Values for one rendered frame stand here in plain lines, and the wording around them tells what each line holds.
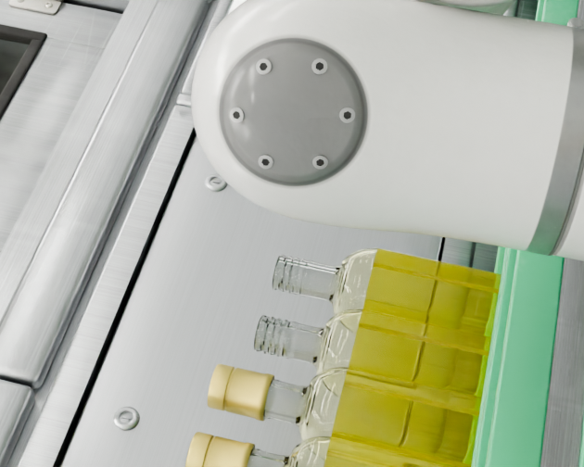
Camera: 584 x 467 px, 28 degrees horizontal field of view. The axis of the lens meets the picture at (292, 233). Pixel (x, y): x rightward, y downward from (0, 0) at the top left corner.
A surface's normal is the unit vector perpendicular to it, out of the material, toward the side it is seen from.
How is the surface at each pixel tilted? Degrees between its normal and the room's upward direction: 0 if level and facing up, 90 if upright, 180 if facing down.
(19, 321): 90
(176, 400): 90
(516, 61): 92
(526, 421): 90
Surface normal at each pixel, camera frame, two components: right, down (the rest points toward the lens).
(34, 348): 0.04, -0.63
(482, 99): -0.01, -0.07
